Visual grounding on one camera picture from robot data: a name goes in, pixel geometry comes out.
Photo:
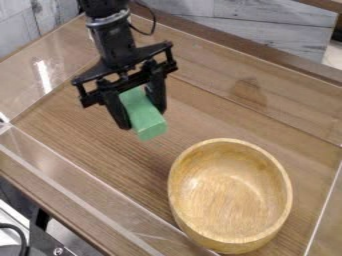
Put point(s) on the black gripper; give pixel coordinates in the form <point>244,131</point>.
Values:
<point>125,66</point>

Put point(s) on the green rectangular block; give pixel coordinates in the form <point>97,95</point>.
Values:
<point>147,121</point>

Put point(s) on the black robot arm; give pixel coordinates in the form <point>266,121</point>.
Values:
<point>105,8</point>

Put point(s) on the brown wooden bowl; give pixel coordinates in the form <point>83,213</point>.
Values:
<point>230,195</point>

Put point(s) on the black table leg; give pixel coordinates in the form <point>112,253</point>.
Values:
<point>40,219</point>

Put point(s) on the black device with bolt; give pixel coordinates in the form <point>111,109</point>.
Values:
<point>44,245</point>

